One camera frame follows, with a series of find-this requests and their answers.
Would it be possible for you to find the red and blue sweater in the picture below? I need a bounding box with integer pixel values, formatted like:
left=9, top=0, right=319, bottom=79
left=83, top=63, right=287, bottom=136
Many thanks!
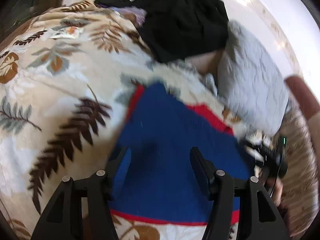
left=110, top=83, right=254, bottom=226

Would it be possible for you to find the brown striped pillow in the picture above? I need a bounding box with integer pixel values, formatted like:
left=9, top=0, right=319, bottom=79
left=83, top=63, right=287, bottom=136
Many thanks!
left=272, top=108, right=319, bottom=237

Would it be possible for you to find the brown upholstered headboard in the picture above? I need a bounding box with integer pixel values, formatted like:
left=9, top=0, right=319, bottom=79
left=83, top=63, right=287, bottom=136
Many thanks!
left=285, top=75, right=319, bottom=120

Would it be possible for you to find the grey quilted pillow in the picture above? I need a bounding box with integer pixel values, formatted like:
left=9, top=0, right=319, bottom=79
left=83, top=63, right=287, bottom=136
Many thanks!
left=202, top=21, right=289, bottom=136

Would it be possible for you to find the leaf pattern fleece blanket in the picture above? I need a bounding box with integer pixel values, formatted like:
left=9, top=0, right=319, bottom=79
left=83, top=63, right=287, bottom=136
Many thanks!
left=1, top=0, right=248, bottom=239

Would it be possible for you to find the pink bed sheet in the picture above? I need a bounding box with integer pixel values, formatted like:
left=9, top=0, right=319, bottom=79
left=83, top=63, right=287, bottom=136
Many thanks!
left=185, top=50, right=224, bottom=77

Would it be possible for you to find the black garment pile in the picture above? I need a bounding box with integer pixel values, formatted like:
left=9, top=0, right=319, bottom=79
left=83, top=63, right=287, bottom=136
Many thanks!
left=95, top=0, right=229, bottom=63

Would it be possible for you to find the purple patterned cloth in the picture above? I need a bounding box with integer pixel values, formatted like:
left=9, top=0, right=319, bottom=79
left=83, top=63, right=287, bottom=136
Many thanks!
left=109, top=7, right=147, bottom=28

